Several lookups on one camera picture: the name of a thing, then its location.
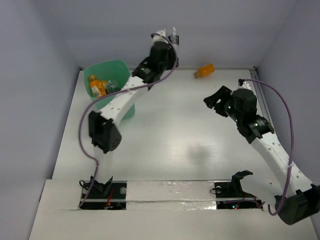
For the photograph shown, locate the aluminium rail right edge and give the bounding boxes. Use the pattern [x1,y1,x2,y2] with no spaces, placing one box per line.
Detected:
[249,67,273,125]

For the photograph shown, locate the amber ribbed orange bottle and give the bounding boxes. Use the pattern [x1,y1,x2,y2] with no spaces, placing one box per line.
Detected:
[193,63,215,79]

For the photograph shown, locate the clear water bottle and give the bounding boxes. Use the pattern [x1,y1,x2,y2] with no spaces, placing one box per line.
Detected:
[104,80,120,94]

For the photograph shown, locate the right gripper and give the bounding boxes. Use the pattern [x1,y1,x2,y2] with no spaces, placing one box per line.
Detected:
[204,84,242,123]

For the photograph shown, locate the small orange juice bottle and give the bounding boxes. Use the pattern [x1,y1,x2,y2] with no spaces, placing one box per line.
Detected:
[87,75,107,98]

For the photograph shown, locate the clear Pepsi bottle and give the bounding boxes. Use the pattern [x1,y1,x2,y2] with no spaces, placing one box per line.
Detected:
[168,27,180,51]

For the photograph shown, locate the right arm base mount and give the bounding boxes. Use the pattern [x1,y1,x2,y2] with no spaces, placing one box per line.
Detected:
[210,170,264,210]

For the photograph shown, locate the green plastic bin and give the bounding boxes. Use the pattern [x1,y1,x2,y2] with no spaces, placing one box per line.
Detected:
[83,59,136,121]

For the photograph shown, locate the orange juice bottle blue label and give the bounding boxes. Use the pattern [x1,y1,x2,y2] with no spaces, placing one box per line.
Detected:
[100,80,108,91]

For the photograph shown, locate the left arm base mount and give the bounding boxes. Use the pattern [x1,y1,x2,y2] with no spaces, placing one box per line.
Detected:
[79,176,127,210]

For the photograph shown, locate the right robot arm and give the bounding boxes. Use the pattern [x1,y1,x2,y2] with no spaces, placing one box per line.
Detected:
[203,86,320,225]

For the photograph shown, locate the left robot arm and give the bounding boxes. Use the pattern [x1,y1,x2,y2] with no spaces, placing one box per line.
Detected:
[88,40,179,198]

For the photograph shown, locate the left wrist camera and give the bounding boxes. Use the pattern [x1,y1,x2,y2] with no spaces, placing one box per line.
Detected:
[150,28,168,45]

